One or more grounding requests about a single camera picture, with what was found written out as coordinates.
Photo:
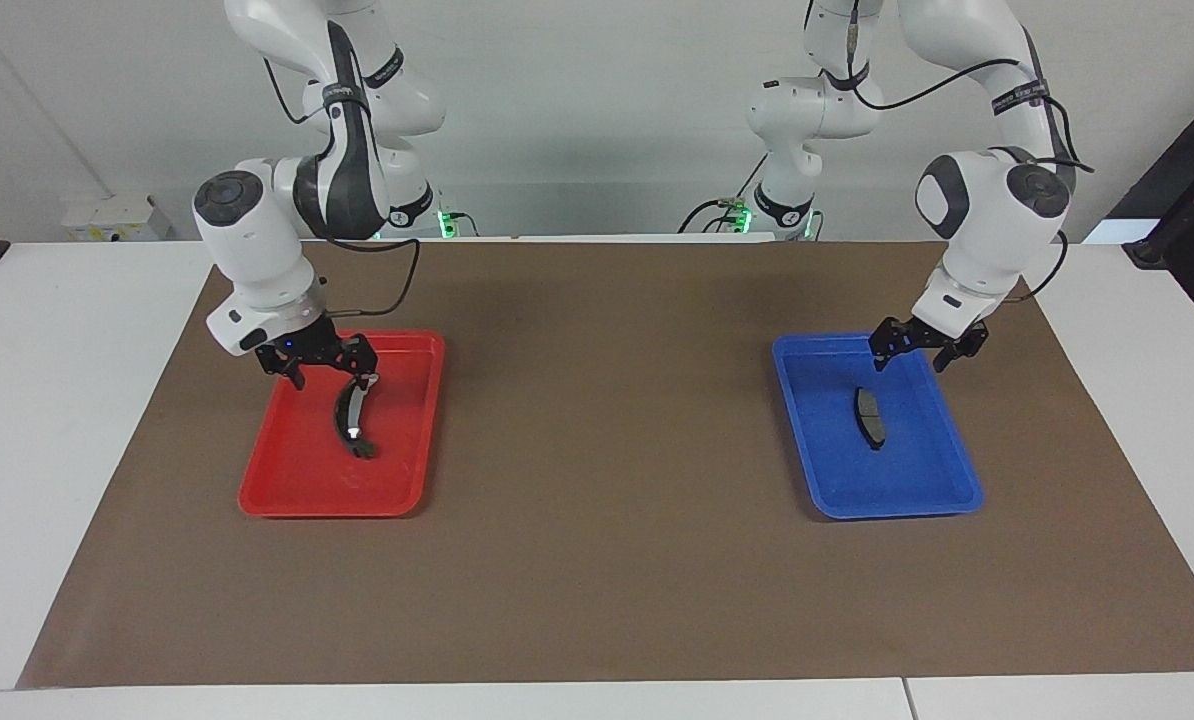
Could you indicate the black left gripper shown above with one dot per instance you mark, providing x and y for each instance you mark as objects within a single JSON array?
[{"x": 942, "y": 338}]

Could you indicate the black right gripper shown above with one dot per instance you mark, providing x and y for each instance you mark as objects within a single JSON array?
[{"x": 312, "y": 352}]

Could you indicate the curved brake shoe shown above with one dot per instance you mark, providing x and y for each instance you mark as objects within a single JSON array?
[{"x": 354, "y": 415}]

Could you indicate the grey brake pad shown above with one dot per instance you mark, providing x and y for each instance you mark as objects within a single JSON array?
[{"x": 869, "y": 418}]

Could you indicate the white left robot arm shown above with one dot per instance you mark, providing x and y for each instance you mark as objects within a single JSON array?
[{"x": 987, "y": 210}]

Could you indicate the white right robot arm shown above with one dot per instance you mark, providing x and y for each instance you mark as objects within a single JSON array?
[{"x": 257, "y": 240}]

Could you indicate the red plastic tray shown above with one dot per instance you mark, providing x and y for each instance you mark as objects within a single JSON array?
[{"x": 302, "y": 470}]

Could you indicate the blue plastic tray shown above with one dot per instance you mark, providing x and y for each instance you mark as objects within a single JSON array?
[{"x": 907, "y": 475}]

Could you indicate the brown table mat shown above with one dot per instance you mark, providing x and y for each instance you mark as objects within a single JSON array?
[{"x": 607, "y": 580}]

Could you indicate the white wall box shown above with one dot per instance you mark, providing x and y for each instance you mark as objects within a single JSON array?
[{"x": 117, "y": 218}]

